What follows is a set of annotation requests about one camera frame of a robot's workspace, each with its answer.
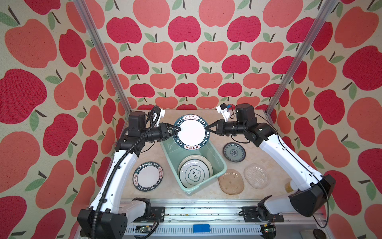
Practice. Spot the small blue patterned plate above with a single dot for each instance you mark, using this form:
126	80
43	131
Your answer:
234	152

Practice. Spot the aluminium frame post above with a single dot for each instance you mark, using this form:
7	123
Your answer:
324	12
89	23

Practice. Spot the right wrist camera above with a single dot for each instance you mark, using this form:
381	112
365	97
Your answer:
244	113

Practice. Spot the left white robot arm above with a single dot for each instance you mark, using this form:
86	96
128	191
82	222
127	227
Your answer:
102	219

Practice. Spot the right aluminium frame post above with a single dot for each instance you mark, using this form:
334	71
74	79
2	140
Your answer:
324	12

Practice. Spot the left aluminium frame post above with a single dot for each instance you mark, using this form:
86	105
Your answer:
89	23

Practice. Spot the mint green plastic bin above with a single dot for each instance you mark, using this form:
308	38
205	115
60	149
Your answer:
175	155

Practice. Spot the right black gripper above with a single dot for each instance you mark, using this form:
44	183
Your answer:
219	131

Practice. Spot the white plate dark lettered rim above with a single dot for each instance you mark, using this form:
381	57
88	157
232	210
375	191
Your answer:
193	134

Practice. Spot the cream plate with flower sprig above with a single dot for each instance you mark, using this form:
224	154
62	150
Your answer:
209	162

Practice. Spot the blue block on rail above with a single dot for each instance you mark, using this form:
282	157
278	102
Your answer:
201	228

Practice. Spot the clear glass square plate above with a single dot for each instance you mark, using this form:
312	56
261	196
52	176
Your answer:
256	176

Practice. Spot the jar with white lid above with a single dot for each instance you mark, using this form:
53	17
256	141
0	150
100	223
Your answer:
290	186

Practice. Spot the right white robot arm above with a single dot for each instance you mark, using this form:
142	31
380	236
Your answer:
313	189

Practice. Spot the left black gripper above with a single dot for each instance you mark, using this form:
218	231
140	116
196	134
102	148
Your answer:
165	131

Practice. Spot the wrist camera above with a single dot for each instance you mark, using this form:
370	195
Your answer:
244	113
138	120

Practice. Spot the white plate teal cloud outline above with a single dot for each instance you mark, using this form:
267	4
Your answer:
193	173

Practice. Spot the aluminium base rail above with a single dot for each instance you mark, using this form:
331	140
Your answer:
176	217

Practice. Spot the amber glass square plate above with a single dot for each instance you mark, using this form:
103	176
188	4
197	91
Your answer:
231	182

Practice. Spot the dark round object right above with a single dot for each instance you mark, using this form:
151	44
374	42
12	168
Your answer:
319	234

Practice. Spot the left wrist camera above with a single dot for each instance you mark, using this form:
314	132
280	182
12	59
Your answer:
138	120

